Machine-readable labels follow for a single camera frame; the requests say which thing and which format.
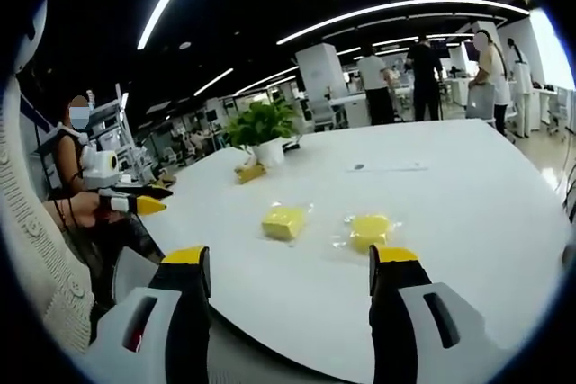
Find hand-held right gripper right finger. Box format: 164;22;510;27
368;243;510;384

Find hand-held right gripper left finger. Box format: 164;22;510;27
83;245;212;384

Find dark yellow silicone block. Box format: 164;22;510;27
233;162;268;185

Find person's left hand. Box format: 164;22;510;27
65;192;113;228

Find person's legs in black lace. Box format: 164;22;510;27
85;213;167;313

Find white equipment rack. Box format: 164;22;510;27
86;82;139;181

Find person's cream knitted cardigan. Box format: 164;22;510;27
0;73;98;357

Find short ceiling light strip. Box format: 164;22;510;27
193;67;236;98

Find green potted plant white pot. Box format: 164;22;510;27
221;98;303;167

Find white worn device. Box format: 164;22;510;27
12;0;50;76

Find white office chair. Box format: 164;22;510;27
309;96;338;132

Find grey chair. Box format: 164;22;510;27
464;84;499;129

